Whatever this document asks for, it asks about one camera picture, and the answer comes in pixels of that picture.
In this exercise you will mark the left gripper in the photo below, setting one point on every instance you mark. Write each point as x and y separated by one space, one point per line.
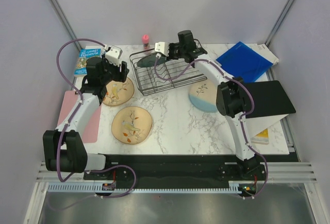
120 76

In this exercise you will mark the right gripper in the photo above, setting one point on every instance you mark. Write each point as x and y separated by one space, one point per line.
170 46

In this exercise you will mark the dark teal plate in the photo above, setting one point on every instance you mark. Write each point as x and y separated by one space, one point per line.
147 61

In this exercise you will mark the beige bird plate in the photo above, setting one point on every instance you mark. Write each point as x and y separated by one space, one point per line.
124 95
132 125

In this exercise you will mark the beige bird plate front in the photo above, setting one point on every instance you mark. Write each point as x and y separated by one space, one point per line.
132 125

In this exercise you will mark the cream and blue plate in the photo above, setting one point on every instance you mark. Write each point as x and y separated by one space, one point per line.
203 96

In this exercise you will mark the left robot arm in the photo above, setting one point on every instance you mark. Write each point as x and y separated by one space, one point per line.
64 150

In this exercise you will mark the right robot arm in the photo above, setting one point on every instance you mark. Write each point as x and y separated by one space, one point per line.
233 100

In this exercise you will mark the pink cap bottle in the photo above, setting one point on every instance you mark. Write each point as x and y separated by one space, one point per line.
146 41

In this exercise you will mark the blue treehouse book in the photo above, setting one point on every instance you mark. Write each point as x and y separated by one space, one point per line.
84 55

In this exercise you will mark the pink clipboard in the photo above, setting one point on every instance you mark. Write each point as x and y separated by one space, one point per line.
91 130

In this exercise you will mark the blue folder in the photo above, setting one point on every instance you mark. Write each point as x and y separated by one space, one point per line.
241 61

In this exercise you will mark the white paper sheets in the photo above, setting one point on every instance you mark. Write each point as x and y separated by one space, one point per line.
264 51

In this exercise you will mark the yellow book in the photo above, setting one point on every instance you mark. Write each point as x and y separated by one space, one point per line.
261 138

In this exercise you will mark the black wire dish rack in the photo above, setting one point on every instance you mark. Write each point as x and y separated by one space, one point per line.
165 76

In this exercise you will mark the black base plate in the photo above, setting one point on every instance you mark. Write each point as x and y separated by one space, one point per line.
178 170

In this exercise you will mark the white cable duct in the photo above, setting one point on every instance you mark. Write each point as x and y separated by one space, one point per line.
103 188

